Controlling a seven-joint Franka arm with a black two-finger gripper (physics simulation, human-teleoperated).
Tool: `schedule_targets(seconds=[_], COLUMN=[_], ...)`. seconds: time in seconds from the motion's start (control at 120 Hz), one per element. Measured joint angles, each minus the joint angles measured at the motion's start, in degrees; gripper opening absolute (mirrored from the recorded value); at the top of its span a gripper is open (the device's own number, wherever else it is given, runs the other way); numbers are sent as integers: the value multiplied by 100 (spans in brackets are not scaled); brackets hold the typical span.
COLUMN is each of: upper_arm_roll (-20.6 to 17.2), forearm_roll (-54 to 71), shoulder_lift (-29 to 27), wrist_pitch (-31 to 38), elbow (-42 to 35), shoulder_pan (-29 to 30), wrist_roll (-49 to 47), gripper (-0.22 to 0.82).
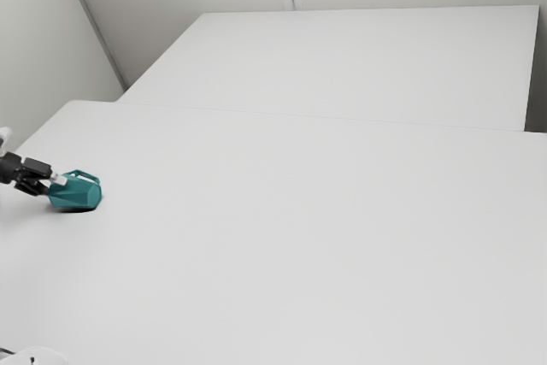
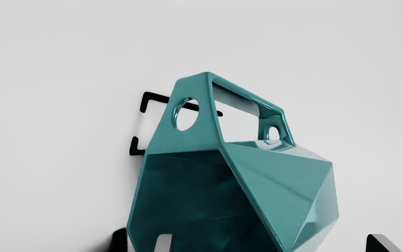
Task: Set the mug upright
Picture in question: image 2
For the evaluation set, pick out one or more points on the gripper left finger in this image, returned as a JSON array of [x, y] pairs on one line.
[[163, 244]]

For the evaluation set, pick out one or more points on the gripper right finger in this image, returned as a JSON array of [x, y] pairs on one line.
[[378, 245]]

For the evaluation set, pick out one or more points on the teal faceted mug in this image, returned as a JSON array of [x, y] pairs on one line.
[[275, 182]]

